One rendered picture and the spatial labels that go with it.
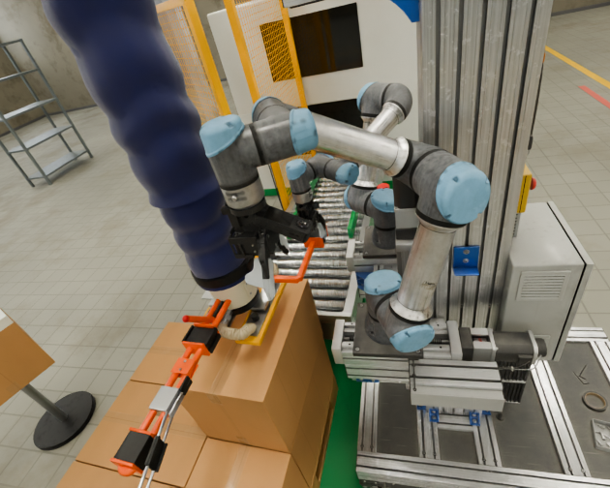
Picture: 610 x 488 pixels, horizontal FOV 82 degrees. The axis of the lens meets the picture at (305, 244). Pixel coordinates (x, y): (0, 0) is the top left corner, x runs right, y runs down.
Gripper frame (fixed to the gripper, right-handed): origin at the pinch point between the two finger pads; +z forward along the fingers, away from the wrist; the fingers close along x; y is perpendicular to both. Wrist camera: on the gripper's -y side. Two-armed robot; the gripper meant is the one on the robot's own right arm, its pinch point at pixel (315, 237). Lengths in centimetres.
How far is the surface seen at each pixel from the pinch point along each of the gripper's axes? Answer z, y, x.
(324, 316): 57, -4, -8
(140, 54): -81, 36, -16
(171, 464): 62, 75, -58
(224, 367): 22, 51, -28
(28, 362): 43, 51, -159
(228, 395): 22, 61, -22
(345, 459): 117, 41, 2
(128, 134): -65, 41, -25
